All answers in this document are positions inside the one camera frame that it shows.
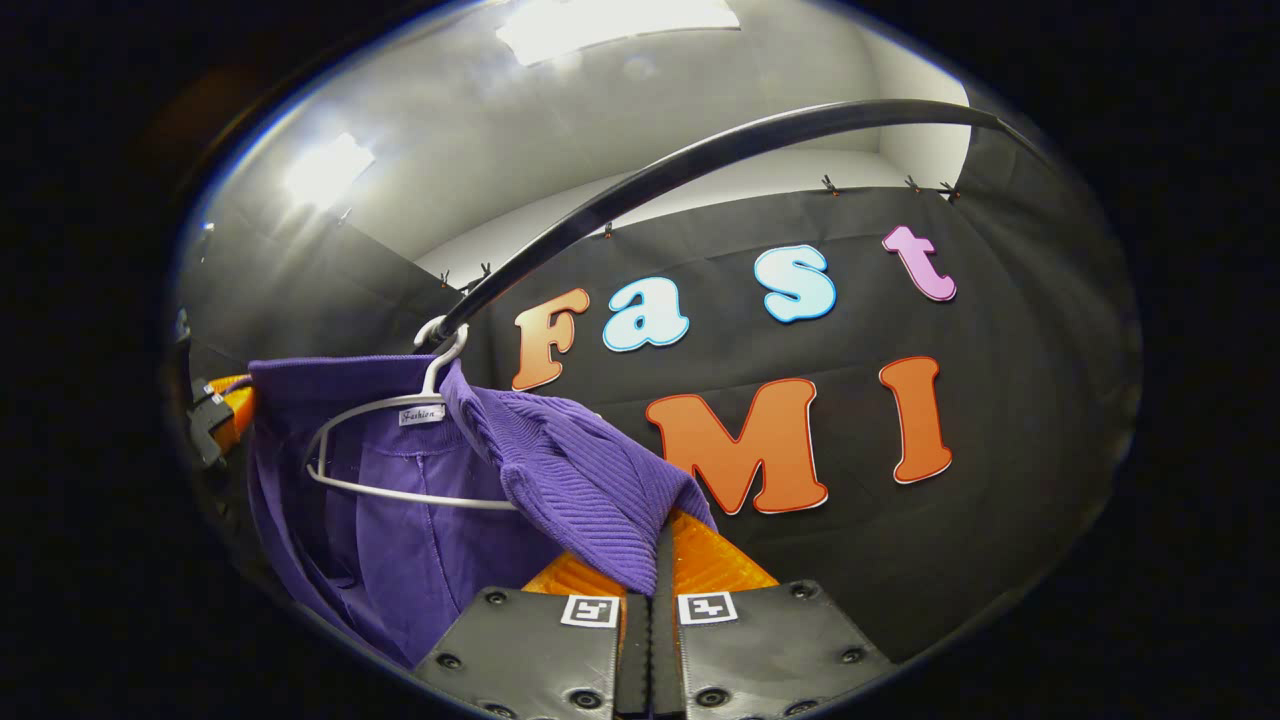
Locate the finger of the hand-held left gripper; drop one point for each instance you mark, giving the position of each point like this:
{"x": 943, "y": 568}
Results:
{"x": 235, "y": 410}

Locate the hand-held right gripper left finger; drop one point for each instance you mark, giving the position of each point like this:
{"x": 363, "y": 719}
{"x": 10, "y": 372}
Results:
{"x": 530, "y": 650}

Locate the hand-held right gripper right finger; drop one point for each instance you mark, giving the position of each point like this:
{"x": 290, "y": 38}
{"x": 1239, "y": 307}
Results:
{"x": 770, "y": 640}

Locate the white hanger with label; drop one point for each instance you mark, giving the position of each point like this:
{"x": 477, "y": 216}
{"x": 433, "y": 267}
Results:
{"x": 400, "y": 492}

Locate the black clothes rack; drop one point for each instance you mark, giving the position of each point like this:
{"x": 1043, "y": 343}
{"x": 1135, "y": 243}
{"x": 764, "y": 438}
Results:
{"x": 700, "y": 160}

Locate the small ceiling light panel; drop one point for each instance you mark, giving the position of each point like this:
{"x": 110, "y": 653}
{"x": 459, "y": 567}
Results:
{"x": 325, "y": 170}

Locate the black backdrop cloth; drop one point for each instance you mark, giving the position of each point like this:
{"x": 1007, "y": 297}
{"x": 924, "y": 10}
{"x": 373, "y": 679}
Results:
{"x": 1000, "y": 520}

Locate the large ceiling light panel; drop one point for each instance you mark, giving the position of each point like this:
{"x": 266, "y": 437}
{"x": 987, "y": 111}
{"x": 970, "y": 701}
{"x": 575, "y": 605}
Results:
{"x": 615, "y": 25}

